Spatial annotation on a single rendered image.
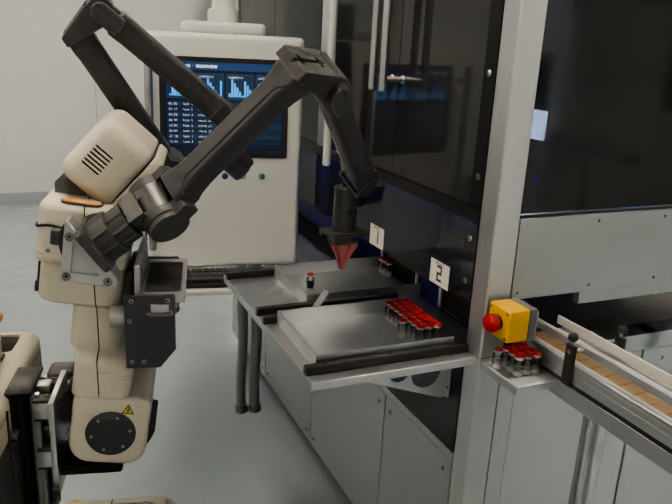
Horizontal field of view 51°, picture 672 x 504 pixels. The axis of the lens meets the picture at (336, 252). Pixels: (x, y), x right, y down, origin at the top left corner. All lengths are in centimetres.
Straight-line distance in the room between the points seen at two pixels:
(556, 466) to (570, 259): 56
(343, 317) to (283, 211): 68
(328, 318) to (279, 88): 73
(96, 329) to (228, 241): 90
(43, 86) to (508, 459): 564
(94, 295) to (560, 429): 116
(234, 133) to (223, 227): 114
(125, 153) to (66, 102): 538
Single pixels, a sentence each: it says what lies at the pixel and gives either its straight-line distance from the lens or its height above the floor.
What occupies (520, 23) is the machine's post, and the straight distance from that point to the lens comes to 148.
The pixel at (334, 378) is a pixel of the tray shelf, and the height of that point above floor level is 88.
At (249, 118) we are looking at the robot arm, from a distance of 122.
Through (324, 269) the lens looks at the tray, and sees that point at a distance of 211.
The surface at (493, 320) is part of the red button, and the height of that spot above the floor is 101.
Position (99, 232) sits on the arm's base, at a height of 121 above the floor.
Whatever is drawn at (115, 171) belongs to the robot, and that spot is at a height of 129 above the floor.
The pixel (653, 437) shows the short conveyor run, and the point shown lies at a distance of 144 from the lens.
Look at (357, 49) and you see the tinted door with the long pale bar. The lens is 213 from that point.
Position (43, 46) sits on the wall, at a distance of 674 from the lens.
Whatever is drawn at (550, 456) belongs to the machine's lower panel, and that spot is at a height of 57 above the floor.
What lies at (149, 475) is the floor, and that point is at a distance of 276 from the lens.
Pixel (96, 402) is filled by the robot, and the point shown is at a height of 80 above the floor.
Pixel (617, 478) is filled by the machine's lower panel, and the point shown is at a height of 45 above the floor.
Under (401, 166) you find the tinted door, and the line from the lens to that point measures 188.
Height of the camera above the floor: 155
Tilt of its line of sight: 17 degrees down
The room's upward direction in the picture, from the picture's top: 3 degrees clockwise
